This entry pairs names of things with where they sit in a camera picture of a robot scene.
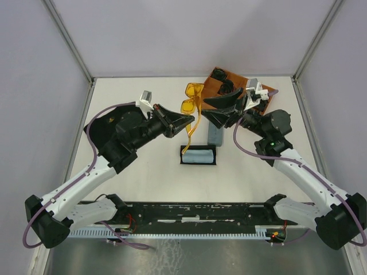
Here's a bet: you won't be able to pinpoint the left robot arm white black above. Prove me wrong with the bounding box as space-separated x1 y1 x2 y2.
22 102 195 249

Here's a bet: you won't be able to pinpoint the white slotted cable duct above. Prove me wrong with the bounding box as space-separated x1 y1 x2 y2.
68 225 282 240

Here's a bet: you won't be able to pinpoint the left aluminium frame post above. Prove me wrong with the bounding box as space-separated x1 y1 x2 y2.
41 0 94 83

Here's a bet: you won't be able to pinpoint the aluminium frame post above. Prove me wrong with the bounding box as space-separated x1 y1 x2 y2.
292 0 345 81
41 0 94 83

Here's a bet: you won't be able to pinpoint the light blue cloth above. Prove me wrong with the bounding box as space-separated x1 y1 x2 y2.
182 150 214 164

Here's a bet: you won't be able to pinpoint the grey-blue glasses case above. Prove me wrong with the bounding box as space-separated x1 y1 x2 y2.
207 122 224 147

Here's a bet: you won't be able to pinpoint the right aluminium frame post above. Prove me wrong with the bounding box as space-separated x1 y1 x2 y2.
292 0 345 81

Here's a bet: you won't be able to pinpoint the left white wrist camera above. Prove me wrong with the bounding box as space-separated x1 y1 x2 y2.
136 91 153 113

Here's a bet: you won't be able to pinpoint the rolled dark tie top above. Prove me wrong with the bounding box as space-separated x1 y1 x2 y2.
211 68 227 82

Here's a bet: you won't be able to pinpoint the black folded t-shirt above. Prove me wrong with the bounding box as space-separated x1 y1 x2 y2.
89 103 140 151

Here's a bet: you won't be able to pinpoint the black glasses case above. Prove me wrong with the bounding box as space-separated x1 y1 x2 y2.
179 145 217 166

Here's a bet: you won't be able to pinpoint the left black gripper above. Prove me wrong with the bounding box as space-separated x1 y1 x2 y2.
132 104 195 151

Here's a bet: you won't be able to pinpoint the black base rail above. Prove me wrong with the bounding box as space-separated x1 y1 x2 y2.
111 202 294 233

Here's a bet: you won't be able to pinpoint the orange sunglasses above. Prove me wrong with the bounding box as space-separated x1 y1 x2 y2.
181 82 204 155

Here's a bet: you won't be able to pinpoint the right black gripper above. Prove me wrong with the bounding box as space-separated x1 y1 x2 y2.
198 87 268 139

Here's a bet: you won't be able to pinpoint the rolled dark tie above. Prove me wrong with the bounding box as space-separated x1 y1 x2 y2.
211 68 227 82
218 80 235 95

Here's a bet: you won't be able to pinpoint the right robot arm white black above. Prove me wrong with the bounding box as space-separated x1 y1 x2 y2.
201 88 366 250

